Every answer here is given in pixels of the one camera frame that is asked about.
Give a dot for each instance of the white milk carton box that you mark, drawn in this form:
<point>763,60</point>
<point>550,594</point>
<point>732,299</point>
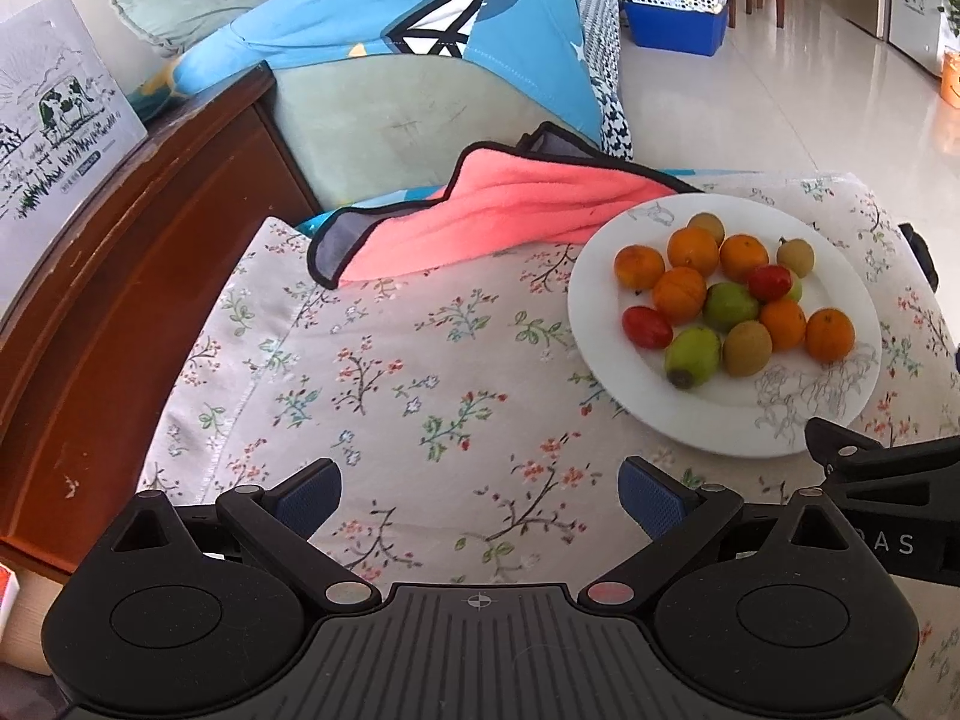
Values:
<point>60,120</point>

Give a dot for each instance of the red cherry tomato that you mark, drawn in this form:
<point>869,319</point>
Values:
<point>646,327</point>
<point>769,283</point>

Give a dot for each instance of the green jujube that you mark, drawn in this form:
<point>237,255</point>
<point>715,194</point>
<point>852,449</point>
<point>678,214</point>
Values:
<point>730,307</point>
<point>796,290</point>
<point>691,356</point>

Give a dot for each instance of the blue plastic bin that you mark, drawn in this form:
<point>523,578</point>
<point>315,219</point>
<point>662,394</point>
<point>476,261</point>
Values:
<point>675,26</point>

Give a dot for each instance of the white plate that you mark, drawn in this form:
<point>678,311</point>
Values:
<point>615,382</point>

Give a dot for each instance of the blue printed cushion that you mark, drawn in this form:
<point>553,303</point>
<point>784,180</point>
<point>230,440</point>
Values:
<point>337,22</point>

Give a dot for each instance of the orange box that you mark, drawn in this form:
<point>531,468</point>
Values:
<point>6,589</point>

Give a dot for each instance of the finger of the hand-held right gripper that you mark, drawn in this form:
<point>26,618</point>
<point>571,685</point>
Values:
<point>847,451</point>

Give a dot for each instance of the floral cloth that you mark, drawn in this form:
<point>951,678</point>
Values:
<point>420,367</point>

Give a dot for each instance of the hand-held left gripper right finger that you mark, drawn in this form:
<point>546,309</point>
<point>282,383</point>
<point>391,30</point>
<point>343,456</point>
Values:
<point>652,500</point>

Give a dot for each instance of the pink towel with black edge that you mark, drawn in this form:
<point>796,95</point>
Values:
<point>510,210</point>

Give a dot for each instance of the black white patterned cloth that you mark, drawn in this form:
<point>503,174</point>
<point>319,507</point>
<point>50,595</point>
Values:
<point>607,52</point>

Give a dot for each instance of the orange smiley pot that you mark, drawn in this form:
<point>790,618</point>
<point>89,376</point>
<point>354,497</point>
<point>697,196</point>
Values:
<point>952,75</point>

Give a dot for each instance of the brown kiwi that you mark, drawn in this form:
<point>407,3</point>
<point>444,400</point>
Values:
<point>796,257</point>
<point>747,349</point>
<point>706,226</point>

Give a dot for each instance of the dark wooden cabinet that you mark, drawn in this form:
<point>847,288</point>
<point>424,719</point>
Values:
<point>112,300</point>

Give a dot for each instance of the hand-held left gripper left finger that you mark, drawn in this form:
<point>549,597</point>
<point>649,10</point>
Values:
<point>311,496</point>

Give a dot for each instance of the small white refrigerator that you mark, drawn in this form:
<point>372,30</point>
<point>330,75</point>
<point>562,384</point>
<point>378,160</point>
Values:
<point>915,0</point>

